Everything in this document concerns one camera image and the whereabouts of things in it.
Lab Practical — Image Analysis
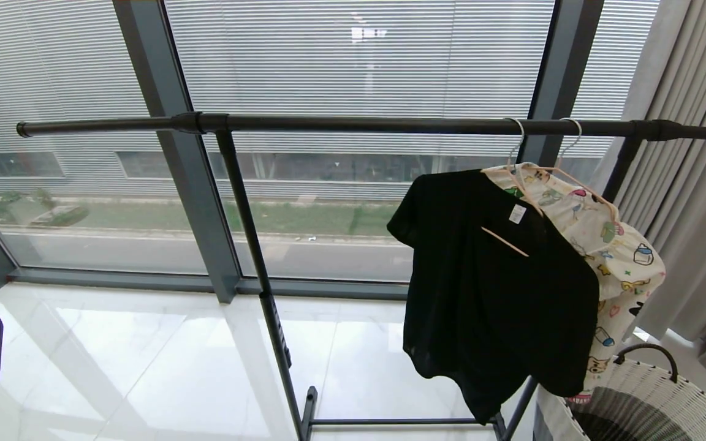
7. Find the black short-sleeved shirt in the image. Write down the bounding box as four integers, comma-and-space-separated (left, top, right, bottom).
387, 170, 601, 424

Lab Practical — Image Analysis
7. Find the pink clothes hanger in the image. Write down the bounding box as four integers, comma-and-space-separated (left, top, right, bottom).
537, 118, 620, 221
480, 118, 545, 258

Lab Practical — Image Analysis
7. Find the cream printed garment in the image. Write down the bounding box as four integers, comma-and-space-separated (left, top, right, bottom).
482, 162, 666, 405

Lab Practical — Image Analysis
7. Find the black clothes rack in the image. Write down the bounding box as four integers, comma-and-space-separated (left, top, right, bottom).
16, 112, 706, 441

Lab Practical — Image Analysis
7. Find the white laundry basket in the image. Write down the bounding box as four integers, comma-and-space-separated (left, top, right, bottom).
537, 343, 706, 441

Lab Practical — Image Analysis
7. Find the window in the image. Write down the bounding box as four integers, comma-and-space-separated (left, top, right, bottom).
0, 0, 660, 301

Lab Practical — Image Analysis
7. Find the beige curtain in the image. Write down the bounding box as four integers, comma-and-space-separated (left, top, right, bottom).
592, 0, 706, 344

